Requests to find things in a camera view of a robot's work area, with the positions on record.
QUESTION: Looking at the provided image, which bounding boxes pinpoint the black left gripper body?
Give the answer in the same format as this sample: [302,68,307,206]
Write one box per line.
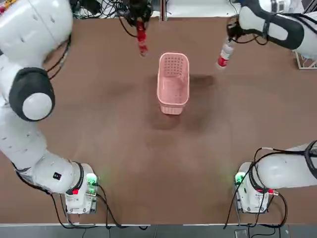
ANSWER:
[126,0,152,18]

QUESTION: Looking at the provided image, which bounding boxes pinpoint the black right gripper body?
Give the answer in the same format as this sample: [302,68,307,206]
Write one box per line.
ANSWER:
[226,21,245,41]

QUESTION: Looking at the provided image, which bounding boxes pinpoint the clear water bottle red cap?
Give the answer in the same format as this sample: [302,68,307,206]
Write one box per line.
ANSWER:
[215,38,235,71]

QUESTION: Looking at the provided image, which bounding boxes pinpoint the red cola bottle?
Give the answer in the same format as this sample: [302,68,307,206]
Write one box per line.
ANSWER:
[135,21,150,57]

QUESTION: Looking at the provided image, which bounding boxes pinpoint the pink plastic basket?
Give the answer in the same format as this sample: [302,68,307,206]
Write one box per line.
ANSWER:
[156,52,191,116]

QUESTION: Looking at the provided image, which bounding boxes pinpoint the black cable on white surface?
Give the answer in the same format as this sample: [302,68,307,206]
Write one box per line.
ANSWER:
[229,0,239,18]

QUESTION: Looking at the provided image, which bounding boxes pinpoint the silver metal post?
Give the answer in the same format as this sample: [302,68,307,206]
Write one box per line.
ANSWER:
[160,0,167,22]

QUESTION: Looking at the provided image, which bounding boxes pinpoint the white wire rack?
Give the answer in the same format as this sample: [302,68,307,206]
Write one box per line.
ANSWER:
[292,49,317,70]

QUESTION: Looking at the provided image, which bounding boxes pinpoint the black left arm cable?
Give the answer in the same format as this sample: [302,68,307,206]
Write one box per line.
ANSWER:
[44,34,73,80]

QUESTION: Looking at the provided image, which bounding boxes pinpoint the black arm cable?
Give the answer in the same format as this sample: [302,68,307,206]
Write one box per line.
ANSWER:
[44,34,73,80]
[249,146,309,193]

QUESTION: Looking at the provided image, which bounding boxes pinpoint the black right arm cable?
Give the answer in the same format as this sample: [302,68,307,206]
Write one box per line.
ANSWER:
[249,146,309,193]

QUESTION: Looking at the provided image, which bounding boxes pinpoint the black base power cable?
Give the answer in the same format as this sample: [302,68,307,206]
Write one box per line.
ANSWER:
[95,183,111,230]
[95,193,151,229]
[224,171,248,230]
[51,192,98,229]
[272,192,289,228]

